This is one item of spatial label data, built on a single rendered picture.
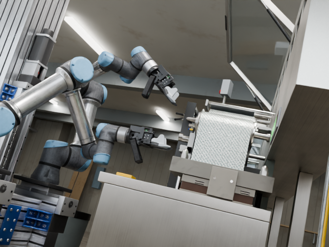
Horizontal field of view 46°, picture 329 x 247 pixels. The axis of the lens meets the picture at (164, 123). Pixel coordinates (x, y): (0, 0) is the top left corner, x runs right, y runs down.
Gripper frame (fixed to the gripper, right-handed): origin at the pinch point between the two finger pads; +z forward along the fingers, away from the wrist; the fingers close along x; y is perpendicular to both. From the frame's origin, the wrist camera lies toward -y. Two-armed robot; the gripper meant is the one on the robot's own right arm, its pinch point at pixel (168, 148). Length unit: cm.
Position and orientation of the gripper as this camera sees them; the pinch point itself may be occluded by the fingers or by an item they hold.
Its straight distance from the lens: 177.8
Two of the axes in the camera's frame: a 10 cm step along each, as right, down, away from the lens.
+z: 9.6, 1.9, -2.3
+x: 1.7, 2.8, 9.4
